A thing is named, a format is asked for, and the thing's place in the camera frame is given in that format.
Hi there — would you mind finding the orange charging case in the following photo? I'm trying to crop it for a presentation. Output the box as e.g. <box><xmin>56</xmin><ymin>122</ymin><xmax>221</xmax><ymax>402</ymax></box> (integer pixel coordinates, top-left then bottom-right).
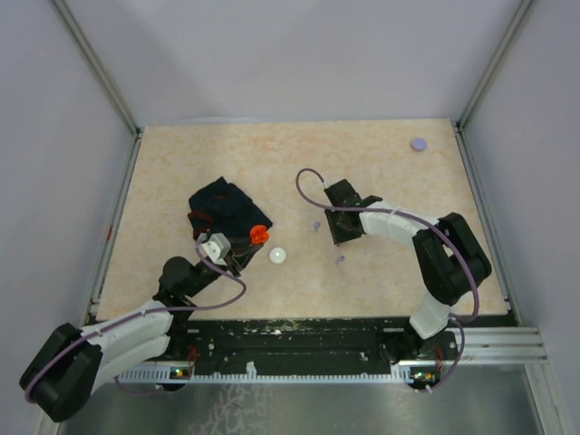
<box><xmin>249</xmin><ymin>225</ymin><xmax>269</xmax><ymax>245</ymax></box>

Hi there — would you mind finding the white charging case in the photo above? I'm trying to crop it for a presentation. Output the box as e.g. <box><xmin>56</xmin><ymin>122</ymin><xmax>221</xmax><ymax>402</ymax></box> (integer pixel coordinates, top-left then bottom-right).
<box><xmin>268</xmin><ymin>246</ymin><xmax>287</xmax><ymax>265</ymax></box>

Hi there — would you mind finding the purple charging case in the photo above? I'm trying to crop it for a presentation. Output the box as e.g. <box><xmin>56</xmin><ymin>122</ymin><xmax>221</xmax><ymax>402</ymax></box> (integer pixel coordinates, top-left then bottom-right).
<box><xmin>410</xmin><ymin>138</ymin><xmax>428</xmax><ymax>152</ymax></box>

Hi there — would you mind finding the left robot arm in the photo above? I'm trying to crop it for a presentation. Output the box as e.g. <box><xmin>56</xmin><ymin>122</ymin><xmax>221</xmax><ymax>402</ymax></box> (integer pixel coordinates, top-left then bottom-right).
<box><xmin>19</xmin><ymin>234</ymin><xmax>262</xmax><ymax>422</ymax></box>

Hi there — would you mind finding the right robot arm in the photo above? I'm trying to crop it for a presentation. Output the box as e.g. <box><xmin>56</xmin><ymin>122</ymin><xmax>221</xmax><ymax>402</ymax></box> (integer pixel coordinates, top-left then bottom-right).
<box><xmin>324</xmin><ymin>179</ymin><xmax>492</xmax><ymax>359</ymax></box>

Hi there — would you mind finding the dark navy cloth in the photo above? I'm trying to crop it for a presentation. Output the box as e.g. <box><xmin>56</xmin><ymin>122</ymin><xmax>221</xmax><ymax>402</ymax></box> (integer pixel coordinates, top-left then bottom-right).
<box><xmin>188</xmin><ymin>177</ymin><xmax>273</xmax><ymax>239</ymax></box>

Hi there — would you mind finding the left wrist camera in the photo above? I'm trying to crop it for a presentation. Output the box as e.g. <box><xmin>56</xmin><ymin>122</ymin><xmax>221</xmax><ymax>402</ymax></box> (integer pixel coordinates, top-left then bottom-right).
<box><xmin>200</xmin><ymin>233</ymin><xmax>231</xmax><ymax>266</ymax></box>

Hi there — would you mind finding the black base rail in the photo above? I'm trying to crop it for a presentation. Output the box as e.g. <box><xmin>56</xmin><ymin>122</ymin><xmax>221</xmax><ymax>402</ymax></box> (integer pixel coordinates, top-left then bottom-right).
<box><xmin>85</xmin><ymin>312</ymin><xmax>517</xmax><ymax>377</ymax></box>

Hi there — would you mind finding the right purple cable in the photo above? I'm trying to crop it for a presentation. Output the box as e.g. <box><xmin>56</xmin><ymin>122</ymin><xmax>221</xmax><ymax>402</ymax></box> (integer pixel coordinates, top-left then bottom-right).
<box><xmin>295</xmin><ymin>168</ymin><xmax>481</xmax><ymax>394</ymax></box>

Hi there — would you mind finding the purple cable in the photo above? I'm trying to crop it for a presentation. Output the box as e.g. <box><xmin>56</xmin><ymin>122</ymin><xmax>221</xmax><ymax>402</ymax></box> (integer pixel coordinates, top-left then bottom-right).
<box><xmin>295</xmin><ymin>168</ymin><xmax>481</xmax><ymax>394</ymax></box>
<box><xmin>23</xmin><ymin>235</ymin><xmax>247</xmax><ymax>403</ymax></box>

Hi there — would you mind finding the right aluminium frame post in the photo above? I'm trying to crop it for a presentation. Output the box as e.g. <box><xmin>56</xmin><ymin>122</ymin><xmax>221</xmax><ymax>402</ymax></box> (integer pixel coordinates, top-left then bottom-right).
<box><xmin>452</xmin><ymin>0</ymin><xmax>538</xmax><ymax>132</ymax></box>

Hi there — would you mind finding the aluminium frame post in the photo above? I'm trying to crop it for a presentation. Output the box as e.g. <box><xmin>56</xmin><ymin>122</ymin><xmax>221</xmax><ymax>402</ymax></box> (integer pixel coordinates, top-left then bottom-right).
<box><xmin>452</xmin><ymin>0</ymin><xmax>538</xmax><ymax>132</ymax></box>
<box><xmin>48</xmin><ymin>0</ymin><xmax>145</xmax><ymax>137</ymax></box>

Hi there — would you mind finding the white cable duct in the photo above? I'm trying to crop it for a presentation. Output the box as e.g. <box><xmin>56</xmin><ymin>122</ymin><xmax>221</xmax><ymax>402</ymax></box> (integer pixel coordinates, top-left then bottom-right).
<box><xmin>118</xmin><ymin>362</ymin><xmax>412</xmax><ymax>385</ymax></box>

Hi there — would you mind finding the left aluminium frame post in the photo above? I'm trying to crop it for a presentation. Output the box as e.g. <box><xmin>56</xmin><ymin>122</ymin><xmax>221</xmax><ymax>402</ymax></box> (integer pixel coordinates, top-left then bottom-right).
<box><xmin>48</xmin><ymin>0</ymin><xmax>145</xmax><ymax>137</ymax></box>

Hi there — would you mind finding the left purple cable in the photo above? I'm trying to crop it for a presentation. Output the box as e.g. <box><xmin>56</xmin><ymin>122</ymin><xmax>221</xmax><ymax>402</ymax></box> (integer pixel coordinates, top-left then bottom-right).
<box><xmin>23</xmin><ymin>235</ymin><xmax>247</xmax><ymax>403</ymax></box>

